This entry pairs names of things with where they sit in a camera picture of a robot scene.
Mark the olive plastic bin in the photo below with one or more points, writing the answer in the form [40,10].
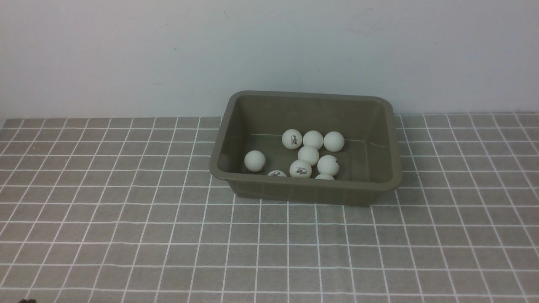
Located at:
[370,164]

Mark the white printed table-tennis ball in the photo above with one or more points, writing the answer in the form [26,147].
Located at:
[300,169]
[324,177]
[313,138]

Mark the grey checked tablecloth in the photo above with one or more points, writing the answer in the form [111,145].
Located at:
[125,210]

